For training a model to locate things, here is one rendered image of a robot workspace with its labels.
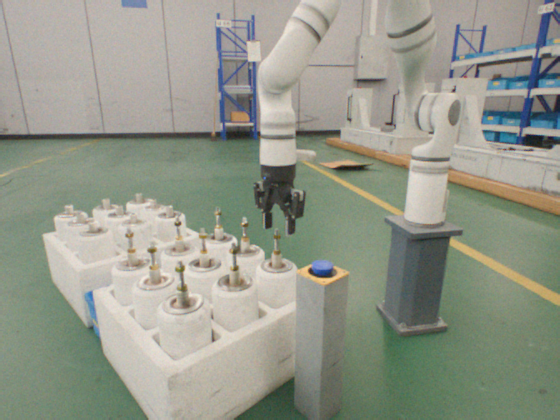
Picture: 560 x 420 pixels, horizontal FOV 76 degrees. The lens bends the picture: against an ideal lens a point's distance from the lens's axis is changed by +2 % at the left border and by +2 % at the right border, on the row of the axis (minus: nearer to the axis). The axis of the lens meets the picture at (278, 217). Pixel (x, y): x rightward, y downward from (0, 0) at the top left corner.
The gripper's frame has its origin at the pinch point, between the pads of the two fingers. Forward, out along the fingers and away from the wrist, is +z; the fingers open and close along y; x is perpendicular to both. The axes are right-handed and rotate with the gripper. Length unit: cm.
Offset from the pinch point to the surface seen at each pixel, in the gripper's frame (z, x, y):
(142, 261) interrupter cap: 9.6, -20.8, -24.5
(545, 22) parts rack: -124, 585, -83
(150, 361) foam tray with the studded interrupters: 17.6, -31.3, -0.5
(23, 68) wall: -78, 95, -694
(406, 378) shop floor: 35.1, 16.3, 25.3
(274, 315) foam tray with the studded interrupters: 16.9, -6.6, 5.5
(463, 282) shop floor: 35, 74, 17
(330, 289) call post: 5.0, -6.7, 19.8
